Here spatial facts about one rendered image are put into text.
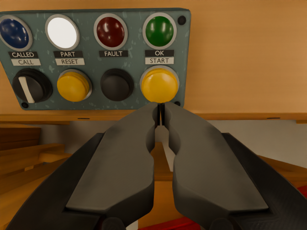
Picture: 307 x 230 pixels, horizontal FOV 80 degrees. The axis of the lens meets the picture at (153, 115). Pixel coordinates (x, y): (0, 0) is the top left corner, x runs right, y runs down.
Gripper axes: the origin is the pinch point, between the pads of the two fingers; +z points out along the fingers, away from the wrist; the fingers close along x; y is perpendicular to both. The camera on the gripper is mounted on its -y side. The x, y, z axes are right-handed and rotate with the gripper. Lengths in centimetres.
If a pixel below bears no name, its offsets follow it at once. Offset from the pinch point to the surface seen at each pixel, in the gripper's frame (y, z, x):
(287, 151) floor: 67, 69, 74
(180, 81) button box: -0.3, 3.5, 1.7
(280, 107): 2.8, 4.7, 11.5
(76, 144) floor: 64, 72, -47
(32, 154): 49, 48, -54
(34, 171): 34, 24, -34
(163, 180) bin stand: 16.7, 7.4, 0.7
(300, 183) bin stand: 16.7, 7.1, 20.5
